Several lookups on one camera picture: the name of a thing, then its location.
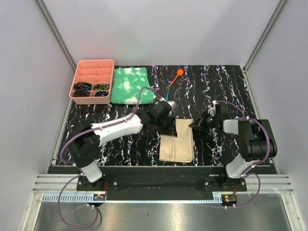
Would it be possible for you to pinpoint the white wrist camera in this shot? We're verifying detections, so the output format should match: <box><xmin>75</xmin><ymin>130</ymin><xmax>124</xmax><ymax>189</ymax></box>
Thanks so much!
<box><xmin>208</xmin><ymin>100</ymin><xmax>217</xmax><ymax>117</ymax></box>
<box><xmin>167</xmin><ymin>101</ymin><xmax>177</xmax><ymax>112</ymax></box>

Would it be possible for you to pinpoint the blue coiled band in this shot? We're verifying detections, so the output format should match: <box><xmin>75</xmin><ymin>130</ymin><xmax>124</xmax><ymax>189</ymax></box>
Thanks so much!
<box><xmin>95</xmin><ymin>91</ymin><xmax>108</xmax><ymax>97</ymax></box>

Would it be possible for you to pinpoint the black marble pattern mat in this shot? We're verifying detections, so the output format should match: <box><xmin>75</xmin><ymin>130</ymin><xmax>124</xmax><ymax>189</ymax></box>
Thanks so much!
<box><xmin>61</xmin><ymin>65</ymin><xmax>256</xmax><ymax>167</ymax></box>

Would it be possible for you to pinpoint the dark coiled band top-left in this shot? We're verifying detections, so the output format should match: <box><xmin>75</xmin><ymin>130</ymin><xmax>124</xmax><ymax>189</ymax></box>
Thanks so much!
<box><xmin>74</xmin><ymin>82</ymin><xmax>92</xmax><ymax>91</ymax></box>

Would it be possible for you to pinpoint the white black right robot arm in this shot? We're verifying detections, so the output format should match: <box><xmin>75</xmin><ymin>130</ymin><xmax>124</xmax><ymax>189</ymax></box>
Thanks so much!
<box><xmin>189</xmin><ymin>101</ymin><xmax>277</xmax><ymax>191</ymax></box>

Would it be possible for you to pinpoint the orange plastic spoon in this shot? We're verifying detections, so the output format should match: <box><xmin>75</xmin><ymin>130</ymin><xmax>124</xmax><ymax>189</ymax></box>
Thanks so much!
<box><xmin>170</xmin><ymin>69</ymin><xmax>184</xmax><ymax>86</ymax></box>

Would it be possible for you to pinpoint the beige cloth napkin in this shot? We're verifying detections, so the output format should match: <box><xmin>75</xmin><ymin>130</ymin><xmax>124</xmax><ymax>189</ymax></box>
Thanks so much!
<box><xmin>159</xmin><ymin>118</ymin><xmax>194</xmax><ymax>163</ymax></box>

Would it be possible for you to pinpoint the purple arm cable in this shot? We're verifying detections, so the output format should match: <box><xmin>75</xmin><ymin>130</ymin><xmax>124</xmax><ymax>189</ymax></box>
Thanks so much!
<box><xmin>57</xmin><ymin>87</ymin><xmax>162</xmax><ymax>229</ymax></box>
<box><xmin>216</xmin><ymin>101</ymin><xmax>271</xmax><ymax>209</ymax></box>

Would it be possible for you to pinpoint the teal plastic utensil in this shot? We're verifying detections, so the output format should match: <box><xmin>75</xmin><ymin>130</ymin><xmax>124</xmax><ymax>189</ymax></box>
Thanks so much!
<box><xmin>165</xmin><ymin>84</ymin><xmax>171</xmax><ymax>101</ymax></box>

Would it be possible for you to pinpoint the pink compartment tray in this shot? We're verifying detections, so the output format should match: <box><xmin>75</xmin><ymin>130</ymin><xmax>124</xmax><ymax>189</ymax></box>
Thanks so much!
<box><xmin>69</xmin><ymin>59</ymin><xmax>115</xmax><ymax>105</ymax></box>

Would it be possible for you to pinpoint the dark coiled band bottom-left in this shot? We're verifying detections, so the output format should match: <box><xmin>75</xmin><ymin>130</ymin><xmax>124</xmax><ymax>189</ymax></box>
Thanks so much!
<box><xmin>73</xmin><ymin>90</ymin><xmax>90</xmax><ymax>98</ymax></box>

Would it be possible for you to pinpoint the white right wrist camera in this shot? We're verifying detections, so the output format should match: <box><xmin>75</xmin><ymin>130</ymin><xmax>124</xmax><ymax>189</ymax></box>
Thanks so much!
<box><xmin>208</xmin><ymin>100</ymin><xmax>217</xmax><ymax>117</ymax></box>

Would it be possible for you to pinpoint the green white tie-dye cloth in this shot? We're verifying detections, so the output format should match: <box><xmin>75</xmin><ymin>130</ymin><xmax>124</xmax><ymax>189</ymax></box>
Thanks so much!
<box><xmin>111</xmin><ymin>67</ymin><xmax>155</xmax><ymax>105</ymax></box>

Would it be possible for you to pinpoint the yellow green coiled band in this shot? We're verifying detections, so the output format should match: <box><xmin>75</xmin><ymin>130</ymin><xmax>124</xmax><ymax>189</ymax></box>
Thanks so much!
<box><xmin>93</xmin><ymin>83</ymin><xmax>110</xmax><ymax>90</ymax></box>

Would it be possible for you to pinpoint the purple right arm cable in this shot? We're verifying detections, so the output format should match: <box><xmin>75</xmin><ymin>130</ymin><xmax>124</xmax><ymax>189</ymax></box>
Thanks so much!
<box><xmin>216</xmin><ymin>101</ymin><xmax>271</xmax><ymax>209</ymax></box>

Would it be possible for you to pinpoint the aluminium front frame rail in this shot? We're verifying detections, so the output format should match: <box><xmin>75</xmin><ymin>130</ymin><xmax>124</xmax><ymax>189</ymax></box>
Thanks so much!
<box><xmin>32</xmin><ymin>174</ymin><xmax>293</xmax><ymax>204</ymax></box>

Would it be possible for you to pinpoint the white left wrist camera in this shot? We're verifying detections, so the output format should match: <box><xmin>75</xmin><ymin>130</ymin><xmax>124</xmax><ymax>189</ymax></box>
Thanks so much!
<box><xmin>167</xmin><ymin>101</ymin><xmax>177</xmax><ymax>112</ymax></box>

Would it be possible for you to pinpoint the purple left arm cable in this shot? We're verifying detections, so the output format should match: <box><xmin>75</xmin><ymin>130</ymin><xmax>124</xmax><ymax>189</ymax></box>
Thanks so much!
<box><xmin>57</xmin><ymin>87</ymin><xmax>162</xmax><ymax>229</ymax></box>

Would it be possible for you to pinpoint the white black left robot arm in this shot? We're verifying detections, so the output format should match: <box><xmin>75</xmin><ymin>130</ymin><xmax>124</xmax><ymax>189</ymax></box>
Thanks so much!
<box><xmin>64</xmin><ymin>100</ymin><xmax>177</xmax><ymax>191</ymax></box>

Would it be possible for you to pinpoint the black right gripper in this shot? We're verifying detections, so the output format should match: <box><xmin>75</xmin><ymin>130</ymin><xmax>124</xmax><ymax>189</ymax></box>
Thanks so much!
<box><xmin>189</xmin><ymin>110</ymin><xmax>218</xmax><ymax>133</ymax></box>

